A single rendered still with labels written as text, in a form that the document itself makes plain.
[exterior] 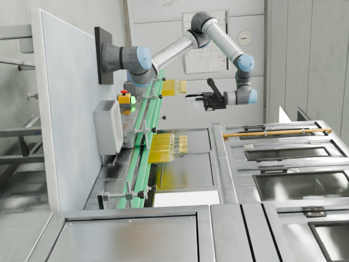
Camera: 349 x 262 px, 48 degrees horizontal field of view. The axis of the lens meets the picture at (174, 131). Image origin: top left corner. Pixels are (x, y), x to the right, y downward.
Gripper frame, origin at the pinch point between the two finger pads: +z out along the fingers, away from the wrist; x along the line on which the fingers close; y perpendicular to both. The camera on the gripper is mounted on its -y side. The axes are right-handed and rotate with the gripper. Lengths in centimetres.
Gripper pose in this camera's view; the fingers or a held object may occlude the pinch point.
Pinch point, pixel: (187, 96)
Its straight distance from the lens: 203.6
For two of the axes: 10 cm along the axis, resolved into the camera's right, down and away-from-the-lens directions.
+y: 0.7, 9.3, 3.7
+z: -10.0, 0.6, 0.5
